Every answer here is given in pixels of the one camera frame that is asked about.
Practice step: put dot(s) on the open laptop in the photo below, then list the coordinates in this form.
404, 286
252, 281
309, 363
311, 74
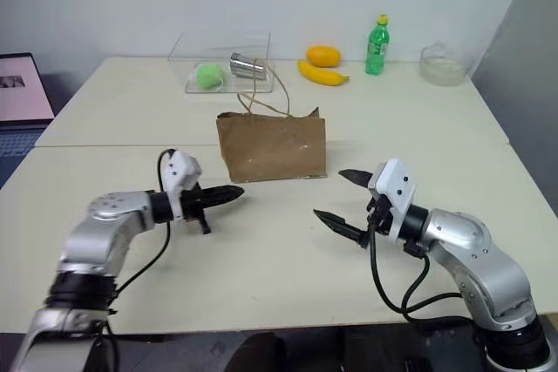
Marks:
19, 89

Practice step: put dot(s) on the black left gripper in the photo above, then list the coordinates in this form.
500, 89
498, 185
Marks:
194, 206

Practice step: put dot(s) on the clear glass bowl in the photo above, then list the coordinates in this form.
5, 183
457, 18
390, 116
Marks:
442, 69

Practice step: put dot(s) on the silver metal cup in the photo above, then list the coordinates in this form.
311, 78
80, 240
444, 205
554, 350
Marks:
246, 67

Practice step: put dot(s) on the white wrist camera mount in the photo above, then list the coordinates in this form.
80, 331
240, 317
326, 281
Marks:
399, 189
178, 173

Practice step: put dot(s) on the green fuzzy ball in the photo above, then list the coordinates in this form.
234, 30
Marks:
208, 76

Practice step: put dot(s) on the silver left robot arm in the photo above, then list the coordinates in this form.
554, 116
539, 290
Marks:
104, 224

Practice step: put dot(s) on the yellow banana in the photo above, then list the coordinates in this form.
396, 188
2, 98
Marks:
320, 76

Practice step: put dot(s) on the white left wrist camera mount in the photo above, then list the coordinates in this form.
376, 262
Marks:
178, 173

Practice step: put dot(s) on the green plastic bottle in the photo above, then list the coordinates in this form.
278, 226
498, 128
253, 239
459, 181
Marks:
377, 52

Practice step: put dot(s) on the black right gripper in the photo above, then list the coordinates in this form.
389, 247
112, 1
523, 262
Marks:
380, 215

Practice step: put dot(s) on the clear acrylic box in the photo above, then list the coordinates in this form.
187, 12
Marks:
257, 47

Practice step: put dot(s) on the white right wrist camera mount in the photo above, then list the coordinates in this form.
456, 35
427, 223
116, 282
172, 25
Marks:
399, 189

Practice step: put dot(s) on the orange yellow mango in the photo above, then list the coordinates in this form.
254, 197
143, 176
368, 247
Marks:
323, 56

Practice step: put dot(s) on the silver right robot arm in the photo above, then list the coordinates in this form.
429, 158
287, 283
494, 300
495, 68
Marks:
462, 232

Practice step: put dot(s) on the brown paper bag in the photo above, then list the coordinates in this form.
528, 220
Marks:
272, 150

